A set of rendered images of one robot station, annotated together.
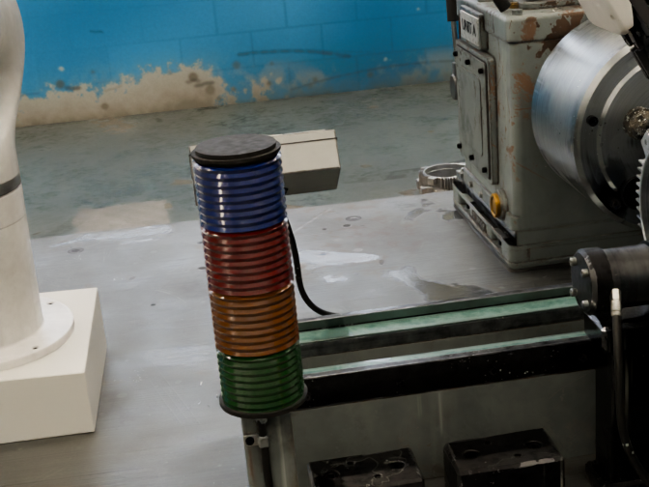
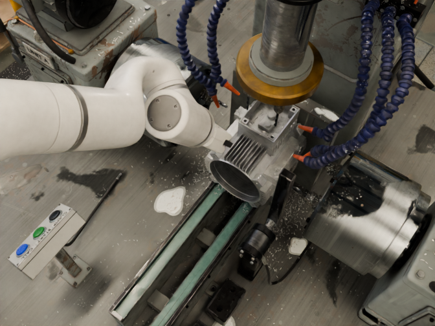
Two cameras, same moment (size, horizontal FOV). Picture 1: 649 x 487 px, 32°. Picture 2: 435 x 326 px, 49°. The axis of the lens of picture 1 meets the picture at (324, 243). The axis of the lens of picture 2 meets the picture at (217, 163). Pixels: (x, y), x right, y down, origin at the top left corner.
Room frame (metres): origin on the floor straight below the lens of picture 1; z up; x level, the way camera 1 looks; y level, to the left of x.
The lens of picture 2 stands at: (0.78, 0.09, 2.08)
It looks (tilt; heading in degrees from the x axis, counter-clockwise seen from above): 61 degrees down; 310
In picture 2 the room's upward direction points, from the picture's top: 2 degrees clockwise
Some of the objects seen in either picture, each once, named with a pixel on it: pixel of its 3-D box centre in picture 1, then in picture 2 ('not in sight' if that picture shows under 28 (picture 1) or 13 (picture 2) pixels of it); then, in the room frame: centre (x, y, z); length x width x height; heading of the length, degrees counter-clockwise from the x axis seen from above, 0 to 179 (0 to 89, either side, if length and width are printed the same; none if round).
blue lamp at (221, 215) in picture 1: (239, 187); not in sight; (0.74, 0.05, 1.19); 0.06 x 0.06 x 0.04
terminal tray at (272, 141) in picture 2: not in sight; (268, 123); (1.11, -0.49, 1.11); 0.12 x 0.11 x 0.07; 96
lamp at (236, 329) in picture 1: (254, 310); not in sight; (0.74, 0.05, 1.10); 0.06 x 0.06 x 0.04
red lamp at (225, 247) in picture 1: (247, 250); not in sight; (0.74, 0.05, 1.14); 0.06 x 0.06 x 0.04
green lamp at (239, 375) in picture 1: (260, 369); not in sight; (0.74, 0.05, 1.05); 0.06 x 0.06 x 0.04
